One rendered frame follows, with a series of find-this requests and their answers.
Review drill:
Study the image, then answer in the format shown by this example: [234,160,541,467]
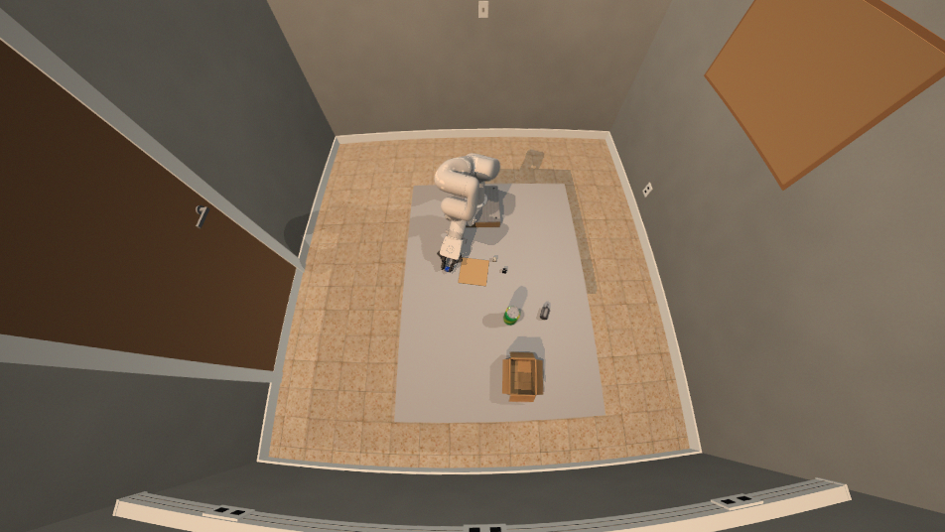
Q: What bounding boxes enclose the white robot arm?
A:
[434,153,500,244]

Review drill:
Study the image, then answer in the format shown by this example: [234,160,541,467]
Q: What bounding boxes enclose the orange flat square mat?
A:
[459,257,489,286]

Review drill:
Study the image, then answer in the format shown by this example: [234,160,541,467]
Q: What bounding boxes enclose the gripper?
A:
[438,235,464,272]

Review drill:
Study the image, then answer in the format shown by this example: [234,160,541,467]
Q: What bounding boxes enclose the green drink can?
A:
[503,306,520,326]

